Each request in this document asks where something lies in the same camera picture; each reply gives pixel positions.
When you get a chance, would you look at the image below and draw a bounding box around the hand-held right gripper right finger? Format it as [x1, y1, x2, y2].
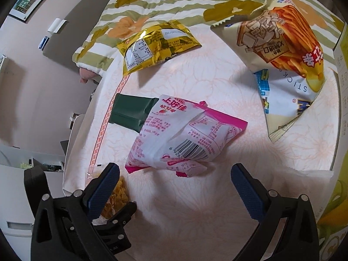
[231, 163, 319, 261]

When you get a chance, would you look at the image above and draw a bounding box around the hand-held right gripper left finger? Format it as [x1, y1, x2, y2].
[30, 162, 120, 261]

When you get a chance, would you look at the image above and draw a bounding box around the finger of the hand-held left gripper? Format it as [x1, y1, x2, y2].
[92, 201, 137, 230]
[24, 165, 51, 207]

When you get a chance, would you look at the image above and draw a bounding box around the clear packet of yellow snacks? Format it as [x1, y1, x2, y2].
[86, 164, 131, 225]

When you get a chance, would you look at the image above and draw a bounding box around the pink and white snack packet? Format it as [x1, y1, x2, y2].
[125, 95, 248, 178]

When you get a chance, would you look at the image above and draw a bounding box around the green cardboard box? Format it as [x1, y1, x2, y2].
[317, 28, 348, 261]

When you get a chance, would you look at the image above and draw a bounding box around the white storage unit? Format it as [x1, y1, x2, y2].
[0, 144, 71, 251]

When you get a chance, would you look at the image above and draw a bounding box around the dark green snack packet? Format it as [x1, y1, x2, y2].
[108, 94, 159, 134]

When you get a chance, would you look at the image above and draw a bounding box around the blue white snack bag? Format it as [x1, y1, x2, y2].
[253, 69, 324, 143]

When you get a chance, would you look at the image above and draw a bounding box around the pink pillow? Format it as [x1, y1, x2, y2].
[79, 68, 102, 83]

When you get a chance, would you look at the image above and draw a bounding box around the small blue box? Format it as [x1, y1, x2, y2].
[38, 36, 51, 51]

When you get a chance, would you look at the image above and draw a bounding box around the gold foil snack packet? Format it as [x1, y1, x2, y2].
[116, 20, 202, 77]

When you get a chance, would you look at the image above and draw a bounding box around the grey headboard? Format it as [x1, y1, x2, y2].
[42, 0, 128, 60]

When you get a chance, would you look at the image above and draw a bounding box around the cream fries snack packet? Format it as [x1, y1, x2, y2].
[211, 0, 327, 93]

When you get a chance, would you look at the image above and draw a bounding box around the white tissue roll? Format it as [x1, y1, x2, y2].
[47, 18, 67, 33]

